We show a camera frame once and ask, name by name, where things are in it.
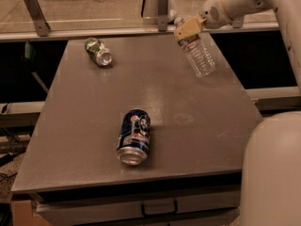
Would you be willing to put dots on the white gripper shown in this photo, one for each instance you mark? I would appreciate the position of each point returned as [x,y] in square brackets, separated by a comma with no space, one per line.
[212,15]

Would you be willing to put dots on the clear plastic water bottle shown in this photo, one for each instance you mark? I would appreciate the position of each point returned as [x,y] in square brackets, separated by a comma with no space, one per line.
[197,55]

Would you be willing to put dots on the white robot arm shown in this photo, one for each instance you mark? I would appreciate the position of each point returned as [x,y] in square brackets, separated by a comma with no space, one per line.
[271,172]

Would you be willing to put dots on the blue soda can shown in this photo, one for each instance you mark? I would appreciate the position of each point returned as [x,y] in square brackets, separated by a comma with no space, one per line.
[134,137]

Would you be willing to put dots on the grey cabinet drawer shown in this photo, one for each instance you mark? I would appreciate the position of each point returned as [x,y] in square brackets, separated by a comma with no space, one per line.
[214,209]

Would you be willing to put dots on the horizontal metal rail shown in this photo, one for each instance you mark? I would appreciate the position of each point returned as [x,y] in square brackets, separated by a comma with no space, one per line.
[128,32]

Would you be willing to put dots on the right metal rail bracket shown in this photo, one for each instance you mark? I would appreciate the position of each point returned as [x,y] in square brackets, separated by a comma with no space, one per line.
[238,22]

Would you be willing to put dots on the metal rail bracket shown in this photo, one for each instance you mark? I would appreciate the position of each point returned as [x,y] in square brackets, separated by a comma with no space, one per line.
[41,26]
[162,15]
[238,22]

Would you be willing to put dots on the middle metal rail bracket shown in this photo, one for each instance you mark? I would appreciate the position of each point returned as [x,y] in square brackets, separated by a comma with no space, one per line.
[162,15]

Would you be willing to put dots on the left metal rail bracket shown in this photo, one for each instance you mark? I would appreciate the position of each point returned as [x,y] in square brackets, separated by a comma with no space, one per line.
[41,26]

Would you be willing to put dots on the black drawer handle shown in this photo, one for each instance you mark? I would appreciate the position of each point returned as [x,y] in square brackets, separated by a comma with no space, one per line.
[159,209]

